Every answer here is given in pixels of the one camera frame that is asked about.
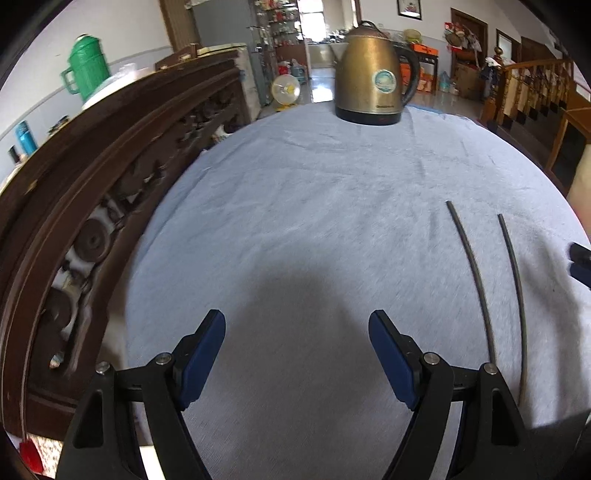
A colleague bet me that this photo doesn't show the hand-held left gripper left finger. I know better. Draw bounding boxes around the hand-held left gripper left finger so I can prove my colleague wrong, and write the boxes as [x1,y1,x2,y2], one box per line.
[55,309,227,480]

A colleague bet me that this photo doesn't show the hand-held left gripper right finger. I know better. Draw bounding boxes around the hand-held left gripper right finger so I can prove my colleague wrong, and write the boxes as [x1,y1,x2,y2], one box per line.
[368,310,539,480]

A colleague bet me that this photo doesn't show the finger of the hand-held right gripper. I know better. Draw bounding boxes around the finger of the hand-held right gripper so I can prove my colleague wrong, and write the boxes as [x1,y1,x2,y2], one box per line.
[569,241,591,291]

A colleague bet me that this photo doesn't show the dark chopstick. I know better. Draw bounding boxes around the dark chopstick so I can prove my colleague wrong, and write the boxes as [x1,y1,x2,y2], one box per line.
[497,213,528,407]
[445,200,498,365]

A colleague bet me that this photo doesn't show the light blue tablecloth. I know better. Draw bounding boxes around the light blue tablecloth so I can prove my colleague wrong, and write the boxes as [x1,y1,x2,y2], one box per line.
[106,99,591,480]

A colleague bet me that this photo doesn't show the wooden stair railing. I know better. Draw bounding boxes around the wooden stair railing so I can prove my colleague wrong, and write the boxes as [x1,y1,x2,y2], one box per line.
[480,46,591,134]

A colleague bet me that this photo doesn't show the dark wooden side table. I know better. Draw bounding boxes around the dark wooden side table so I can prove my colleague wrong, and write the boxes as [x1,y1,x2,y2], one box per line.
[397,41,440,95]

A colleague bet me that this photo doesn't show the bronze electric kettle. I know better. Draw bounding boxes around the bronze electric kettle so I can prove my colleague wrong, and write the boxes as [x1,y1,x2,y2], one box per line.
[333,21,421,125]

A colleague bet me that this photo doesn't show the blue thermos flask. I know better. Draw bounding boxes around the blue thermos flask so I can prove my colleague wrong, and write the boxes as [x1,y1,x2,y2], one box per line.
[15,121,38,156]

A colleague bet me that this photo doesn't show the white chest freezer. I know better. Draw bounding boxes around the white chest freezer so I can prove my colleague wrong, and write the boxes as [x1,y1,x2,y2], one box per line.
[198,42,262,121]

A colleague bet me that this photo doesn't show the green thermos jug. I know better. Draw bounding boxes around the green thermos jug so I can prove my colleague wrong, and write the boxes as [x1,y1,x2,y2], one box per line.
[61,34,112,103]

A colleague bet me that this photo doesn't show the grey refrigerator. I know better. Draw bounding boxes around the grey refrigerator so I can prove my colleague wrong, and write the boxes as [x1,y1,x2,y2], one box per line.
[191,0,259,51]

